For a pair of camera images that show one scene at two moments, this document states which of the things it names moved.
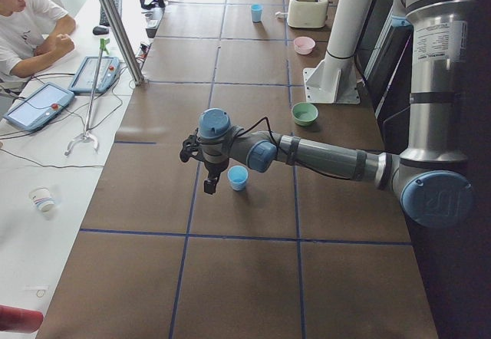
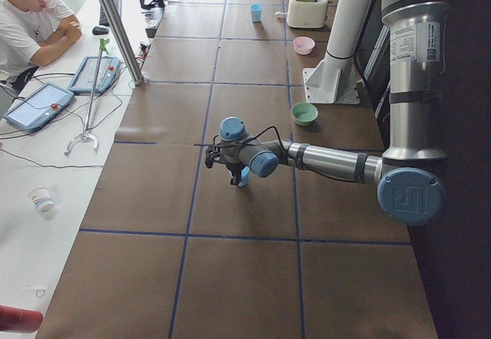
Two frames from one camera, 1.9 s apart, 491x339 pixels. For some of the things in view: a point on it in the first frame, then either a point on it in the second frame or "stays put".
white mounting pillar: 333,80 stays put
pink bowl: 304,45 stays put
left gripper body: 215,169 to 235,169
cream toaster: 308,14 stays put
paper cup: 41,197 stays put
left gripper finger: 209,185 to 235,179
